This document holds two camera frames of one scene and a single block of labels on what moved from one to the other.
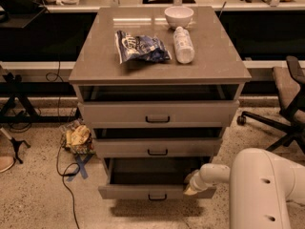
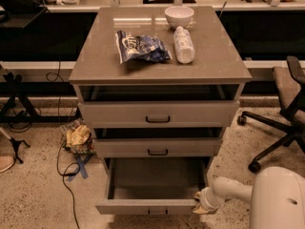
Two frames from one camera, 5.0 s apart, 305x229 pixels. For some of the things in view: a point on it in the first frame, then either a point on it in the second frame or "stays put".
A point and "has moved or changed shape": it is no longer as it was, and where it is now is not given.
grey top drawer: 158,114 stays put
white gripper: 199,182 -> 207,200
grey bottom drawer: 152,178 has moved or changed shape
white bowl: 178,15 stays put
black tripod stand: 15,144 stays put
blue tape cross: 81,166 stays put
